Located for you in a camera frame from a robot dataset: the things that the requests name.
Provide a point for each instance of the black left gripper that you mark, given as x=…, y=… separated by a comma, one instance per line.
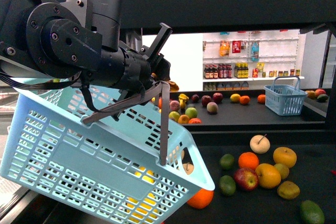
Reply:
x=158, y=64

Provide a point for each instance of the light blue shopping basket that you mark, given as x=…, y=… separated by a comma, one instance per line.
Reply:
x=91, y=167

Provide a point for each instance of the yellow lemon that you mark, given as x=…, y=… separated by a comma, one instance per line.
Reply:
x=145, y=174

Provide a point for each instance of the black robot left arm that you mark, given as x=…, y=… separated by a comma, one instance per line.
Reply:
x=46, y=44

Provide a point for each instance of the black rear fruit tray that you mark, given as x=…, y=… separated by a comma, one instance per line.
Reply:
x=241, y=111

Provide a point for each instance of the white round pear centre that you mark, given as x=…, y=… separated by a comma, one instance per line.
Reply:
x=188, y=167

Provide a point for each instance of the green lime upper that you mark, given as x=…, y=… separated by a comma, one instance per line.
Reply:
x=227, y=161

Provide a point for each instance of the green lime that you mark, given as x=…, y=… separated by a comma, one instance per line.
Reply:
x=227, y=185
x=227, y=161

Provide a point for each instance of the white pear with stem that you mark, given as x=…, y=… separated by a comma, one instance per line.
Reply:
x=259, y=144

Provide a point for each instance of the small blue basket rear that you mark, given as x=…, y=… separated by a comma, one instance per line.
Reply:
x=284, y=99

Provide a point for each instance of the small orange tangerine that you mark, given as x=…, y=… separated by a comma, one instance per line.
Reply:
x=248, y=160

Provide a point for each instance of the green lime lower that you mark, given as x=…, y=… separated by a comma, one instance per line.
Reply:
x=227, y=185

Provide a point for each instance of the large bumpy orange centre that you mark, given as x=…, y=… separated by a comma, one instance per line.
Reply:
x=201, y=199

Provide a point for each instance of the red apple in cluster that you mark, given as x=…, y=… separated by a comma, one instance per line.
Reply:
x=246, y=179

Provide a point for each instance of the yellow orange apple pear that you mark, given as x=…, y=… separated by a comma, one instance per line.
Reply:
x=284, y=157

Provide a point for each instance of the yellow orange round fruit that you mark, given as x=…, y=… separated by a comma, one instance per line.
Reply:
x=268, y=176

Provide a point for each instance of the small olive pear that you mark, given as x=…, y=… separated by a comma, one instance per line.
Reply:
x=283, y=170

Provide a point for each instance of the brownish green pear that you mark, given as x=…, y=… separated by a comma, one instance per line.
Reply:
x=288, y=190

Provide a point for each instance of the green avocado front right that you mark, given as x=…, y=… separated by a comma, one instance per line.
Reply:
x=311, y=213

